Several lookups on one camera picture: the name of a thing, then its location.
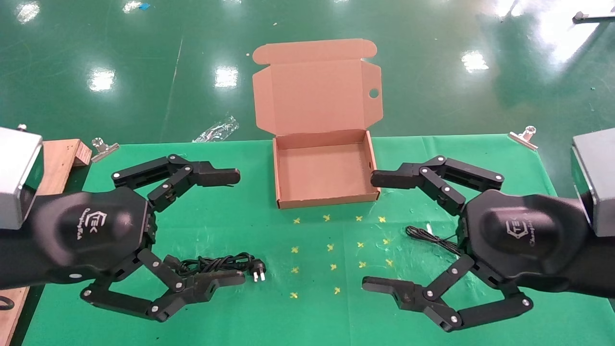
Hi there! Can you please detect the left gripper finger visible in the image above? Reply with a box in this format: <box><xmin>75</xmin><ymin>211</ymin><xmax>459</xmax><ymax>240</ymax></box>
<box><xmin>111</xmin><ymin>154</ymin><xmax>241</xmax><ymax>212</ymax></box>
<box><xmin>80</xmin><ymin>248</ymin><xmax>246</xmax><ymax>322</ymax></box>

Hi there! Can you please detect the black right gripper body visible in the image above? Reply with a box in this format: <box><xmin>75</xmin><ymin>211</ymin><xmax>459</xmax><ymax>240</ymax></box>
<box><xmin>460</xmin><ymin>189</ymin><xmax>615</xmax><ymax>298</ymax></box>

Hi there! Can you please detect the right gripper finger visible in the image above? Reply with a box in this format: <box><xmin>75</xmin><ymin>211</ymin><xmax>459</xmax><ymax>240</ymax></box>
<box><xmin>361</xmin><ymin>254</ymin><xmax>534</xmax><ymax>333</ymax></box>
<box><xmin>370</xmin><ymin>155</ymin><xmax>505</xmax><ymax>216</ymax></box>

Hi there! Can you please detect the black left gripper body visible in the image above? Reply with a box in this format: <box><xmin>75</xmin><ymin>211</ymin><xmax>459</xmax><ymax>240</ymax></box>
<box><xmin>0</xmin><ymin>186</ymin><xmax>158</xmax><ymax>290</ymax></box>

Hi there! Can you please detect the black power cable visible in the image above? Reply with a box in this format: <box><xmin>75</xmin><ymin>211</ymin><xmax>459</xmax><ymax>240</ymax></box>
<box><xmin>163</xmin><ymin>253</ymin><xmax>267</xmax><ymax>283</ymax></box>

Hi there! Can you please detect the black wired computer mouse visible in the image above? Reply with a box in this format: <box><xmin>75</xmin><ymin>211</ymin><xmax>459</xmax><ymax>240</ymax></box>
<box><xmin>405</xmin><ymin>226</ymin><xmax>464</xmax><ymax>255</ymax></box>

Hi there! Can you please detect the brown cardboard box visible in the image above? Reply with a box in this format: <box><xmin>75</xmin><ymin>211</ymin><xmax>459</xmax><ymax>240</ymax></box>
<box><xmin>252</xmin><ymin>38</ymin><xmax>384</xmax><ymax>210</ymax></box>

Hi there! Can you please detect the clear plastic bag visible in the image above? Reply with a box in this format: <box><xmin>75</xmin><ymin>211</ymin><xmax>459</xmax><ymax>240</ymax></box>
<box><xmin>192</xmin><ymin>115</ymin><xmax>239</xmax><ymax>143</ymax></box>

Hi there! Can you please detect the wooden board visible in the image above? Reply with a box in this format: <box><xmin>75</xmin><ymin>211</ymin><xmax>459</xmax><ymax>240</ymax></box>
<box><xmin>0</xmin><ymin>139</ymin><xmax>93</xmax><ymax>346</ymax></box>

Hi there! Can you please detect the silver binder clip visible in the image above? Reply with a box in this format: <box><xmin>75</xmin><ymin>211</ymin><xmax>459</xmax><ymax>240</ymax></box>
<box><xmin>90</xmin><ymin>137</ymin><xmax>120</xmax><ymax>163</ymax></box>
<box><xmin>508</xmin><ymin>125</ymin><xmax>539</xmax><ymax>151</ymax></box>

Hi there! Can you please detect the green cloth mat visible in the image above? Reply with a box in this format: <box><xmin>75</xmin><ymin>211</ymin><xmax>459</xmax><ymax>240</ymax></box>
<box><xmin>22</xmin><ymin>135</ymin><xmax>615</xmax><ymax>346</ymax></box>

